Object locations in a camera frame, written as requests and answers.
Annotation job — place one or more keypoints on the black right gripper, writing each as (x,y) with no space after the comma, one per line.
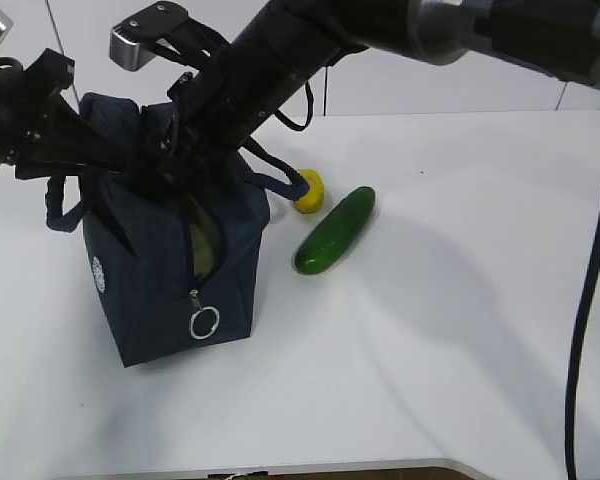
(187,141)

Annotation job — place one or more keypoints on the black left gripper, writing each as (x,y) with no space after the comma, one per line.
(96,142)

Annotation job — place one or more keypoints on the navy blue lunch bag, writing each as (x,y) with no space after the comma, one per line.
(153,304)

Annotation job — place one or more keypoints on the glass container with green lid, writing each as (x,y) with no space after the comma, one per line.
(206,236)

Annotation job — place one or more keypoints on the yellow lemon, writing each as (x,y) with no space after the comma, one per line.
(313,201)

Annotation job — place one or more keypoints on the green cucumber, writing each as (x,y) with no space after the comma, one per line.
(336,233)

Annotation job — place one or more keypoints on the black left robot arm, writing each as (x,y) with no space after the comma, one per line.
(43,137)

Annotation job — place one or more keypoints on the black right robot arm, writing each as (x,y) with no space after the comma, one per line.
(560,39)

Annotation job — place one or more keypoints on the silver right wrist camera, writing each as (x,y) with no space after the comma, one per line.
(133,41)

